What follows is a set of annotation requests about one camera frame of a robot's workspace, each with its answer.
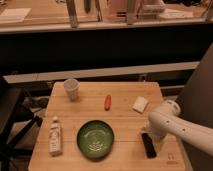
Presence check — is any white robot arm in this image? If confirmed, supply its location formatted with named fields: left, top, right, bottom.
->
left=148, top=100, right=213, bottom=156

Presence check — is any white ceramic cup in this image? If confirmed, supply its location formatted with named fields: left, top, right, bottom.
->
left=63, top=78, right=80, bottom=101

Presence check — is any white sponge block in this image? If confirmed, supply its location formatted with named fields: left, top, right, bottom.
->
left=132, top=96, right=149, bottom=113

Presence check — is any green bowl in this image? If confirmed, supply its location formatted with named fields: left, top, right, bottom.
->
left=76, top=120, right=114, bottom=159

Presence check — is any orange carrot toy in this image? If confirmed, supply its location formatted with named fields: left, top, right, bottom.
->
left=104, top=95, right=111, bottom=111

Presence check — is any white glue bottle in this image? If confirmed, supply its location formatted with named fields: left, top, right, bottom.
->
left=49, top=116, right=62, bottom=156

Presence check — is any black chair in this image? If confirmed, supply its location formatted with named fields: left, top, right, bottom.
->
left=0, top=76, right=42, bottom=171

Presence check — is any white paper sheet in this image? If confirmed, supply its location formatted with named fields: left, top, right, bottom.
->
left=0, top=8, right=31, bottom=24

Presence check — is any grey metal post right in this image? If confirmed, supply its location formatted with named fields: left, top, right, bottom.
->
left=126, top=0, right=136, bottom=25

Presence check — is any grey metal post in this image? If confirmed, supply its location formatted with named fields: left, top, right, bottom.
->
left=126, top=0, right=136, bottom=25
left=66, top=0, right=78, bottom=28

